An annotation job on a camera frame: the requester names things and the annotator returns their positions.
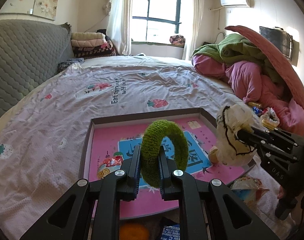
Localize green fuzzy ring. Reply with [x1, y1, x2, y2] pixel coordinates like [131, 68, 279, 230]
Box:
[140, 119, 190, 189]

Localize red blue toy egg packet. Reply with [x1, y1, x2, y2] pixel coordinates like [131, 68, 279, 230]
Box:
[230, 176, 269, 204]

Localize orange mandarin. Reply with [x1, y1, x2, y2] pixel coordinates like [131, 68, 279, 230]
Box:
[119, 223, 150, 240]

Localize blue snack packet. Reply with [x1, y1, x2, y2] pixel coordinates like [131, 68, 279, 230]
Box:
[160, 224, 180, 240]

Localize red white toy egg packet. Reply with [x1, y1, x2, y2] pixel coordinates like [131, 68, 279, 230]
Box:
[97, 155, 124, 180]

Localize beige ball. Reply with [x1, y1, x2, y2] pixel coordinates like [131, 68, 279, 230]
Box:
[208, 146, 219, 164]

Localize person's right hand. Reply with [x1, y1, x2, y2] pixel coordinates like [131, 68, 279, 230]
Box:
[277, 186, 286, 199]

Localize yellow snack packets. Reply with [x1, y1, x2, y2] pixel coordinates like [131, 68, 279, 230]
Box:
[248, 102, 280, 130]

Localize dark cardboard box tray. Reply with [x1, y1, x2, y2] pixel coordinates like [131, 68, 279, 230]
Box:
[78, 107, 256, 221]

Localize pink duvet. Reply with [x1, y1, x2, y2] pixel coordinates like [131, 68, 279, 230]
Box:
[192, 55, 304, 137]

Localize pink pillow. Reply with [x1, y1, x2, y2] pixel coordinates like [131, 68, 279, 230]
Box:
[225, 25, 304, 109]

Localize green blanket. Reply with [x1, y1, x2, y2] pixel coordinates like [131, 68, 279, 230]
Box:
[193, 33, 282, 83]

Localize pink strawberry bedsheet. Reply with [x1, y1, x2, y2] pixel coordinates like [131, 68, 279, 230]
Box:
[0, 55, 293, 240]

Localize patterned bag on sill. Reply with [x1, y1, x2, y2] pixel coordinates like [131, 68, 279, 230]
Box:
[169, 35, 186, 46]

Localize dark cloth by headboard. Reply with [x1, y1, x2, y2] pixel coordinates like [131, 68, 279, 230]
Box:
[57, 58, 85, 73]

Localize stack of folded blankets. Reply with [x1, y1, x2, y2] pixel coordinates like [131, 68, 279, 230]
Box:
[70, 33, 118, 59]

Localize air conditioner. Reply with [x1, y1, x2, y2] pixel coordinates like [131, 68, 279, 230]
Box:
[220, 0, 251, 8]

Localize left white curtain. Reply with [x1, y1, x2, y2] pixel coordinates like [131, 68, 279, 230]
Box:
[104, 0, 133, 55]

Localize white curtain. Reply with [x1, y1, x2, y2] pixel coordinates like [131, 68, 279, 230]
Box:
[104, 0, 133, 55]
[182, 0, 205, 60]

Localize right white curtain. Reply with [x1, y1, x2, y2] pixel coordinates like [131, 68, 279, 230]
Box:
[182, 0, 205, 60]

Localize grey quilted headboard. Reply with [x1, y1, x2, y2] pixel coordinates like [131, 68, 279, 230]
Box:
[0, 20, 74, 118]

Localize wall television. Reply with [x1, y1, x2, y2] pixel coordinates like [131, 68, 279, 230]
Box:
[260, 26, 293, 61]

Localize window with dark frame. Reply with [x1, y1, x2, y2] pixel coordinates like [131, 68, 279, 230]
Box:
[131, 0, 181, 44]

